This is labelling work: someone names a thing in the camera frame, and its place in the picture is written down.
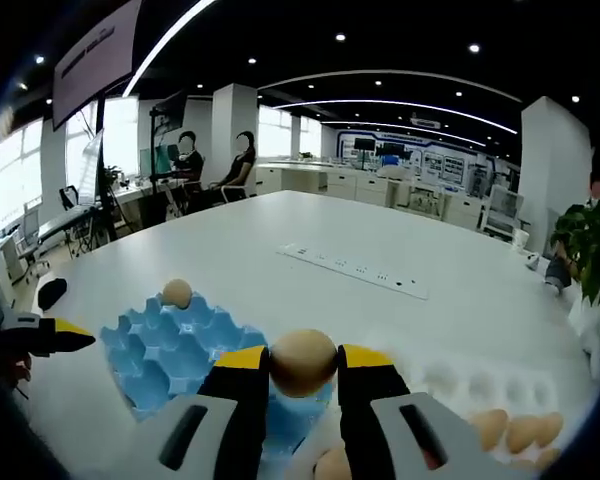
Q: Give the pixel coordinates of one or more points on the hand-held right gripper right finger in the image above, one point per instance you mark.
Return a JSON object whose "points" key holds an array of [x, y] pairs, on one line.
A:
{"points": [[365, 425]]}

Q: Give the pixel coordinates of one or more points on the white table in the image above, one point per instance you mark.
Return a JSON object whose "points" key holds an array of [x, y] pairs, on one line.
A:
{"points": [[380, 235]]}

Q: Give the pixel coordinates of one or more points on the white chair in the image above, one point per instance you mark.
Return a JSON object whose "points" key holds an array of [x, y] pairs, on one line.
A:
{"points": [[240, 191]]}

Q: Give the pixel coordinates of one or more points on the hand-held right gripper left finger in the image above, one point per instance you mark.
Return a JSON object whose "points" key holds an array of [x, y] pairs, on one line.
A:
{"points": [[240, 425]]}

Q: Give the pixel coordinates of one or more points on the black folding table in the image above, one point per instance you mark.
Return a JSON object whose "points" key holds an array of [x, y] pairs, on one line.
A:
{"points": [[72, 218]]}

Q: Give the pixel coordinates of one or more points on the black pouch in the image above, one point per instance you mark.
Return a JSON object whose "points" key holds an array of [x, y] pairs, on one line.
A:
{"points": [[52, 294]]}

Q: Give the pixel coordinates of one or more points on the green potted plant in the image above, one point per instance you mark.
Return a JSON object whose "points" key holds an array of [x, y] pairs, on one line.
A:
{"points": [[595, 235]]}

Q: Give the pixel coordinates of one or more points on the black monitor on stand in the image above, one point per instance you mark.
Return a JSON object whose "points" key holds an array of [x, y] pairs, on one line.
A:
{"points": [[172, 112]]}

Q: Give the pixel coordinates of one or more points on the white power strip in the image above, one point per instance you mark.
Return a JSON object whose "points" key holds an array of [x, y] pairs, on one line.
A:
{"points": [[355, 270]]}

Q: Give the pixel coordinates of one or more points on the grey rounded object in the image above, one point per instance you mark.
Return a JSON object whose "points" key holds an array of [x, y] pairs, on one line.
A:
{"points": [[560, 270]]}

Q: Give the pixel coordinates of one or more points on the white cabinet row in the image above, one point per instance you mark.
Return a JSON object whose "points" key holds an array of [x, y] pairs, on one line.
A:
{"points": [[360, 187]]}

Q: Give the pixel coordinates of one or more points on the white foam egg holder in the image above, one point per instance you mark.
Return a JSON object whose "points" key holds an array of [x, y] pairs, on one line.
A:
{"points": [[480, 390]]}

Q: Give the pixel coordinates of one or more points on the grey mesh office chair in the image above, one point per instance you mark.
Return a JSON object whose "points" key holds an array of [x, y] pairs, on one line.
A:
{"points": [[502, 207]]}

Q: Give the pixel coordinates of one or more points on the large hanging display screen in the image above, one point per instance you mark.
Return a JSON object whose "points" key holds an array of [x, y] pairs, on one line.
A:
{"points": [[95, 55]]}

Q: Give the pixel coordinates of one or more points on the small white object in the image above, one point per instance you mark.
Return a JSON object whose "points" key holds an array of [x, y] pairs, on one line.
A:
{"points": [[535, 261]]}

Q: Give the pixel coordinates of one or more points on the blue egg tray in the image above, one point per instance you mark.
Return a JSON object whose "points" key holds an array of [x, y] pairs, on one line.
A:
{"points": [[165, 350]]}

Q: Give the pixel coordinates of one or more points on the cluster of brown eggs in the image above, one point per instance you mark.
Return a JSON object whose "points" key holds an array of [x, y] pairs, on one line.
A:
{"points": [[522, 432]]}

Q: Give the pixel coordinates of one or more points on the white paper cup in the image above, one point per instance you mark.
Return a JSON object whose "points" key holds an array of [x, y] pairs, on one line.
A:
{"points": [[519, 239]]}

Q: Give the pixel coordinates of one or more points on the smooth brown egg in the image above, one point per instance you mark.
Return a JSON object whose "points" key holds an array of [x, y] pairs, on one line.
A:
{"points": [[176, 292], [304, 365]]}

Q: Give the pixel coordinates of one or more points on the blue framed display wall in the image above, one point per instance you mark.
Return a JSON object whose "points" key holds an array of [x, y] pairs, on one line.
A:
{"points": [[430, 160]]}

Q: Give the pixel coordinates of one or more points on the ceiling air conditioner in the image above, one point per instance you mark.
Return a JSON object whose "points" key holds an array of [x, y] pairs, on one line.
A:
{"points": [[426, 121]]}

